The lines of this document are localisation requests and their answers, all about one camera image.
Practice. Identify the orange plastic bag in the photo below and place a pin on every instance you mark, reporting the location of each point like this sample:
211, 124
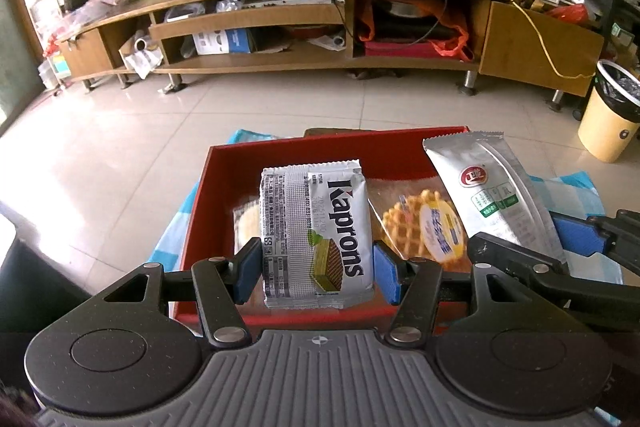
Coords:
452, 39

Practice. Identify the glass door wooden frame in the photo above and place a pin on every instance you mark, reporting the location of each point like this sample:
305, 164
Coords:
15, 32

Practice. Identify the silver packet red logo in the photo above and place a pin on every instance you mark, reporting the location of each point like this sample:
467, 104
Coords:
500, 202

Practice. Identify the clear round bun packet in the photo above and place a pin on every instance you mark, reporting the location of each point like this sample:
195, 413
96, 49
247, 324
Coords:
247, 222

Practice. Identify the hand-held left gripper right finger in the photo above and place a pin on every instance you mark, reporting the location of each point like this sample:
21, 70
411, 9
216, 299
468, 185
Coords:
386, 272

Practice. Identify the silver white wafer packet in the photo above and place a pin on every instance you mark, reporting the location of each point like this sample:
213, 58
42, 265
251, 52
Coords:
320, 232

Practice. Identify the silver media player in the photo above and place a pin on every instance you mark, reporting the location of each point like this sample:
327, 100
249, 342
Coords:
290, 0

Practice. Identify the yellow trash bin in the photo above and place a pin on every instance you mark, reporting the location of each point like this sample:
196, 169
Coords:
605, 132

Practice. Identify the clear waffle packet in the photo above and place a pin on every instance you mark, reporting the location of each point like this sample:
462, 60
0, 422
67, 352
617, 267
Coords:
415, 227

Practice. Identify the red cardboard box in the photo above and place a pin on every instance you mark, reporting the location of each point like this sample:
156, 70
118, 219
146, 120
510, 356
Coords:
300, 159

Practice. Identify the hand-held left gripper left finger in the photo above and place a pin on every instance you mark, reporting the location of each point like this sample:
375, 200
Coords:
249, 269

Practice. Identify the dark furniture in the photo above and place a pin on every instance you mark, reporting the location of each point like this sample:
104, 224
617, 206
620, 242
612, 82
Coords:
30, 267

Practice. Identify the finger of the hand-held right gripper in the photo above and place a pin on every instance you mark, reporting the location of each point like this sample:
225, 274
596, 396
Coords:
575, 232
500, 252

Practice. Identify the crumpled white paper bag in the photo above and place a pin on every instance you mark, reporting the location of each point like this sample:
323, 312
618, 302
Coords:
142, 62

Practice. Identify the blue checkered tablecloth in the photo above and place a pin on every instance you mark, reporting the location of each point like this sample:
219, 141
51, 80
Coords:
575, 192

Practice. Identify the wooden TV stand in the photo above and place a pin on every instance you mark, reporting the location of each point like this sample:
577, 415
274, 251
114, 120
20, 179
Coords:
250, 27

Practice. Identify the white storage cart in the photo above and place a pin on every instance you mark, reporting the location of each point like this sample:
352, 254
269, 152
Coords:
50, 67

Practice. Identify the blue white carton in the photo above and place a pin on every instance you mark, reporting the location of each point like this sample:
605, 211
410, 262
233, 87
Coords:
220, 42

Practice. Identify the red plastic bag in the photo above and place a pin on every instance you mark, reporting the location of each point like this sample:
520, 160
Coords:
567, 13

